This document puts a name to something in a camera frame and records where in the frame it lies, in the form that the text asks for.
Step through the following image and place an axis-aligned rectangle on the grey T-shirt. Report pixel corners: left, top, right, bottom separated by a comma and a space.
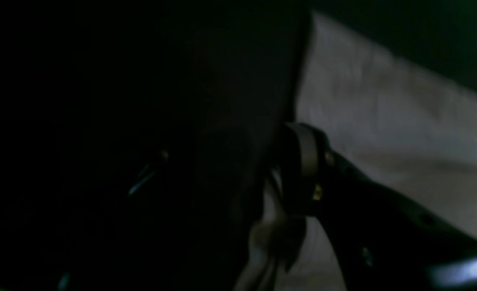
233, 12, 477, 291

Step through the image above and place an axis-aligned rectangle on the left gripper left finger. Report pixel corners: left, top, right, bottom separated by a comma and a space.
0, 0, 310, 291

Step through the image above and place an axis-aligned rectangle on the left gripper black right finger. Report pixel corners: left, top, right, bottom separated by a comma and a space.
277, 123, 477, 291

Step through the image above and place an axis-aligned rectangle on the black table cloth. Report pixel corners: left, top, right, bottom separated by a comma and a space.
312, 0, 477, 92

